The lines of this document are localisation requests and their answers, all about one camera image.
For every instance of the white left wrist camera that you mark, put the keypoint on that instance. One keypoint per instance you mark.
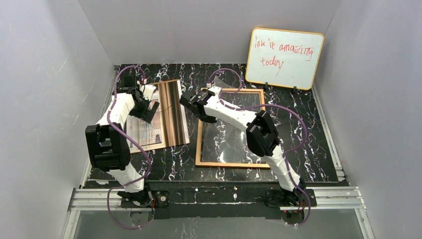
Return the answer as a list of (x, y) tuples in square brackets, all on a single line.
[(148, 91)]

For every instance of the yellow-framed whiteboard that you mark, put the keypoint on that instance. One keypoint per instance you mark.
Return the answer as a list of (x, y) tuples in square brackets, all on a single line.
[(283, 58)]

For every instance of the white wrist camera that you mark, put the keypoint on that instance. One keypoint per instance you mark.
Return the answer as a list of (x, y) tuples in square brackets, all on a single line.
[(215, 91), (148, 91)]

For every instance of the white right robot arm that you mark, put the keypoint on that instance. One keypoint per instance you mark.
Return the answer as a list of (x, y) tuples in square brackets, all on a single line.
[(262, 136)]

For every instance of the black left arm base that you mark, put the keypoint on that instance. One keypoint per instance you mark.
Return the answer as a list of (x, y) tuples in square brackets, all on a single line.
[(144, 199)]

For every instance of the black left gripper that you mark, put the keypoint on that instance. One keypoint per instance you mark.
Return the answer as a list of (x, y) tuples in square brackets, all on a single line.
[(149, 111)]

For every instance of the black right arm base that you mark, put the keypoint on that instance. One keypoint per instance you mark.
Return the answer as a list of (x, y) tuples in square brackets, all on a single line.
[(283, 198)]

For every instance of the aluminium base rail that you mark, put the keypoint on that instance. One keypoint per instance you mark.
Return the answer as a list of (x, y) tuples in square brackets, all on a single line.
[(215, 200)]

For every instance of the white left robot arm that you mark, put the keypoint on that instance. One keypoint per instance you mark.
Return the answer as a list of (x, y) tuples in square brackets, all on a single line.
[(108, 144)]

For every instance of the orange wooden picture frame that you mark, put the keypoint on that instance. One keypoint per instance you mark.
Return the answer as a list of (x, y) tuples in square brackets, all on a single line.
[(230, 164)]

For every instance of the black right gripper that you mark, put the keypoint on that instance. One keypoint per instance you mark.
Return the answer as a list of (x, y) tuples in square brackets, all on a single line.
[(200, 111)]

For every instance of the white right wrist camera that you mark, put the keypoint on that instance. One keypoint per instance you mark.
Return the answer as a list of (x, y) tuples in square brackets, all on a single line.
[(215, 91)]

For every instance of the printed photo sheet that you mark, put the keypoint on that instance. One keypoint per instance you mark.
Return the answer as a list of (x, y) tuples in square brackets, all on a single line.
[(169, 124)]

